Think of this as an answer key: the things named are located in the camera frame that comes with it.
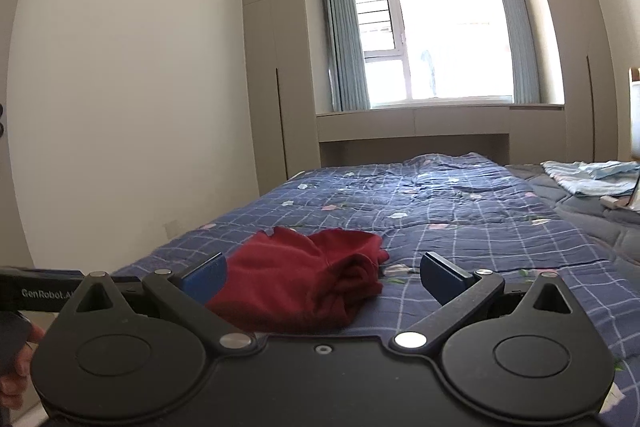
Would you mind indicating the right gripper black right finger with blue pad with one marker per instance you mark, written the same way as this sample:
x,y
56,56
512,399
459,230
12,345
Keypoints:
x,y
462,295

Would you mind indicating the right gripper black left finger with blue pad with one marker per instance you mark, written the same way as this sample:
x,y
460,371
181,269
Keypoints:
x,y
181,298

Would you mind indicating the dark red long-sleeve sweater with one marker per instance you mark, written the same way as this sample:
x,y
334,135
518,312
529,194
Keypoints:
x,y
289,283

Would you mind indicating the light blue striped folded clothes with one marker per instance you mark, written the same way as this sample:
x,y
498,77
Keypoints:
x,y
595,179

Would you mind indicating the person's left hand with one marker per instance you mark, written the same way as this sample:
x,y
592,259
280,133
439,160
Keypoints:
x,y
15,382

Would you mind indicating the blue plaid floral quilt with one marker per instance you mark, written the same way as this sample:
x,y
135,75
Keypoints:
x,y
467,209

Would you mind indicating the beige window-sill cabinet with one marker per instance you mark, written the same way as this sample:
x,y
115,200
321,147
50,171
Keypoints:
x,y
506,134

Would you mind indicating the grey quilted bed cover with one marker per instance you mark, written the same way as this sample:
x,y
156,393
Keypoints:
x,y
617,228

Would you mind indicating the right blue-grey curtain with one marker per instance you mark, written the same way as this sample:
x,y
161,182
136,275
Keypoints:
x,y
526,85

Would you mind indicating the blue-grey curtain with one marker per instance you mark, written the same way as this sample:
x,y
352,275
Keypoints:
x,y
526,85
347,69

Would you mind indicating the right beige tall wardrobe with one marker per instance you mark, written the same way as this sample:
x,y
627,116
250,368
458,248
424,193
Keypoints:
x,y
577,72

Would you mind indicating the beige tall wardrobe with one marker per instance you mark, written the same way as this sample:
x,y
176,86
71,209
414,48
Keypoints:
x,y
577,72
280,84

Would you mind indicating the left blue-grey curtain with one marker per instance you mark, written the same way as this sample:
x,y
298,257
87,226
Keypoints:
x,y
347,69

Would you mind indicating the white framed window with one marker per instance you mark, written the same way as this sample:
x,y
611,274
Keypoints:
x,y
432,51

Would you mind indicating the white padded headboard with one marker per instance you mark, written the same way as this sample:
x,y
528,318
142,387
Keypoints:
x,y
634,107

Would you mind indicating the left beige tall wardrobe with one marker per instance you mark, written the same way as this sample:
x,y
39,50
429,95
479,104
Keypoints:
x,y
280,84

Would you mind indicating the white charger with cable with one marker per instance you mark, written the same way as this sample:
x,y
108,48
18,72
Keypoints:
x,y
614,202

